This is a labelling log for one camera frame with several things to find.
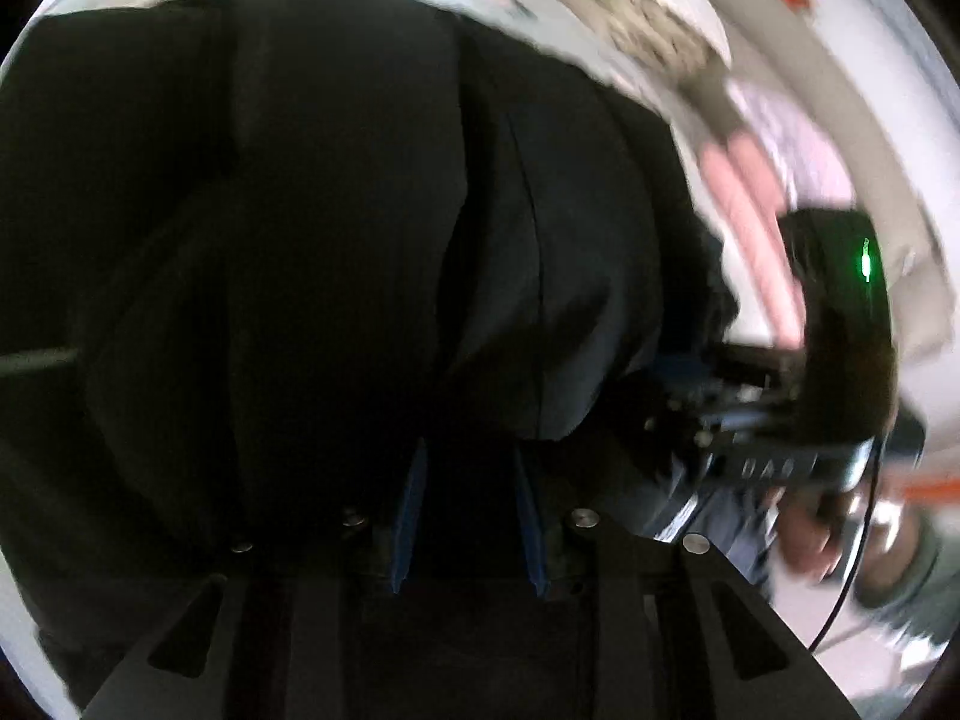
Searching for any black jacket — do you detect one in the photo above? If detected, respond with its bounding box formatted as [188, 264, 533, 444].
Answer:
[2, 0, 736, 718]

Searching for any green sleeved right forearm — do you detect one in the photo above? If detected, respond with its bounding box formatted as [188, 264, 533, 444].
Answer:
[854, 509, 942, 610]

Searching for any right hand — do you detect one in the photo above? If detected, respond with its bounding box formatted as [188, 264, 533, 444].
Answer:
[775, 483, 921, 590]

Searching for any pink folded blanket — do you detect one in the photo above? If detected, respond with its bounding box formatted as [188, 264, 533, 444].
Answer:
[698, 132, 805, 349]

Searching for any lilac patterned blanket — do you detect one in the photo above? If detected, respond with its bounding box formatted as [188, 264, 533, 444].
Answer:
[726, 80, 856, 211]

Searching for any beige headboard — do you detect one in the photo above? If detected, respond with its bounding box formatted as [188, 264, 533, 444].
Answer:
[709, 0, 958, 361]

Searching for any beige folded quilt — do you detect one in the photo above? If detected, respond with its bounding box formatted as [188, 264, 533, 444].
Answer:
[558, 0, 718, 83]

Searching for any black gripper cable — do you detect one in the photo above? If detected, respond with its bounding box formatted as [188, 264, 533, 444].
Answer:
[805, 437, 887, 653]

